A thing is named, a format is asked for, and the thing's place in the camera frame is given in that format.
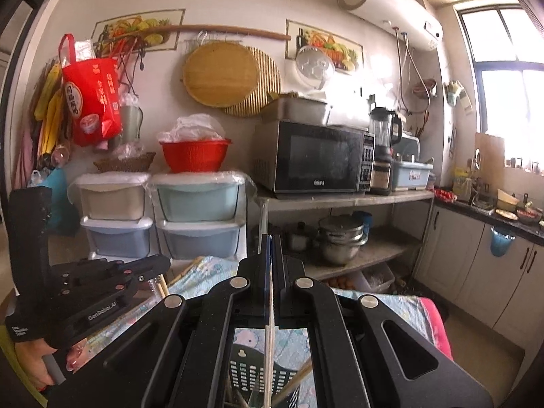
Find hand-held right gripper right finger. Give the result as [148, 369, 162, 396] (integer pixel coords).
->
[272, 234, 494, 408]

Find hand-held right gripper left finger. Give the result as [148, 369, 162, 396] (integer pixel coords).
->
[47, 234, 273, 408]

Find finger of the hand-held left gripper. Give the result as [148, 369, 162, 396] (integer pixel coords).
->
[50, 254, 171, 304]

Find green plastic utensil basket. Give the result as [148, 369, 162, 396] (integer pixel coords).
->
[227, 340, 317, 408]

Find person's left hand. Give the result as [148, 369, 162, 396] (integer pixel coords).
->
[15, 338, 88, 392]

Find blue bag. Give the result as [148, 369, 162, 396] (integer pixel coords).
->
[41, 167, 71, 235]

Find stacked steel pots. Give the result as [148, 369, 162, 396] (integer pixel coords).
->
[317, 215, 369, 265]

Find clear box of eggs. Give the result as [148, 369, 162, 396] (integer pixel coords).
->
[326, 262, 397, 295]

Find metal shelf table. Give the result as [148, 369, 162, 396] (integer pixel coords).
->
[254, 189, 436, 294]

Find blue cup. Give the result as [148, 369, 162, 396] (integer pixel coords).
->
[352, 211, 374, 239]

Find teal plastic drawer unit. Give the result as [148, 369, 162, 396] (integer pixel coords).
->
[150, 171, 248, 261]

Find wicker basket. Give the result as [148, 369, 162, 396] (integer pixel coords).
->
[92, 151, 157, 174]

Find cartoon printed tablecloth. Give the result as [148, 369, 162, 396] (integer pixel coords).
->
[83, 255, 431, 408]

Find black microwave oven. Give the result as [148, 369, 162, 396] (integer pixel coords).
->
[254, 119, 375, 194]

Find red plastic colander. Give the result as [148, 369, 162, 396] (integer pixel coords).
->
[160, 137, 233, 174]

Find yellow hanging cloths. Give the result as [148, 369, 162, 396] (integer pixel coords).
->
[33, 62, 65, 156]

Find grey cup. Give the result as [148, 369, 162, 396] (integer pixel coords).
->
[120, 103, 144, 142]

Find clear plastic bag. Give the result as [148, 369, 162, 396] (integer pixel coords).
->
[158, 113, 226, 142]

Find red shopping bag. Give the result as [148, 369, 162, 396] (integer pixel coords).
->
[58, 33, 125, 147]

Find pink blanket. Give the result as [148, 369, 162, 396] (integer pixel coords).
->
[419, 297, 455, 360]

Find steel tray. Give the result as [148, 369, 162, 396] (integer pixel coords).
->
[260, 92, 333, 126]

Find black blender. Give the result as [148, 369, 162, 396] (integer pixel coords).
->
[368, 106, 403, 193]

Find white box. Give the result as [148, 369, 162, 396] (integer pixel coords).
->
[329, 100, 371, 129]

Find white kitchen cabinets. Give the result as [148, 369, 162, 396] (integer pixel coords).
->
[419, 204, 544, 343]

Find white appliance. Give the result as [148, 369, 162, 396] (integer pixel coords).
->
[397, 133, 421, 160]

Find round ribbed bamboo mat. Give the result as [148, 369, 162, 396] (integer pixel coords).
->
[221, 46, 283, 118]

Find dark kitchen countertop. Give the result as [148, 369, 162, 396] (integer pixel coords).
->
[433, 187, 544, 245]

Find yellow bottle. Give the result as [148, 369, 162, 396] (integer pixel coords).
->
[451, 168, 472, 198]

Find round bamboo tray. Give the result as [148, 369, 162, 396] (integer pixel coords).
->
[182, 41, 261, 108]

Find clear plastic food cover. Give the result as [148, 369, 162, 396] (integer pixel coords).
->
[295, 45, 336, 91]

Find blue hanging bin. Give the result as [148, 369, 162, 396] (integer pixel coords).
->
[490, 225, 516, 258]

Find cream bowl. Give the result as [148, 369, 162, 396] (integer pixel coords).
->
[496, 189, 521, 207]

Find wooden cutting board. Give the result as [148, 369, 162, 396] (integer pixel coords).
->
[474, 132, 506, 181]

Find long wooden pole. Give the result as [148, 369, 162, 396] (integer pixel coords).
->
[100, 24, 292, 45]

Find bowl of red food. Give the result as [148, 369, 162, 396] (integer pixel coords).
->
[515, 205, 543, 227]

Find window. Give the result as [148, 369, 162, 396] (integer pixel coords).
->
[456, 5, 544, 176]

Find white water heater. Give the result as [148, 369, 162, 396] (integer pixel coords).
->
[338, 0, 444, 52]

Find fruit wall picture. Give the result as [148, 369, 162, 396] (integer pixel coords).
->
[90, 7, 186, 54]
[285, 19, 365, 75]

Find green wall holder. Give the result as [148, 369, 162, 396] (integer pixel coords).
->
[443, 80, 465, 108]

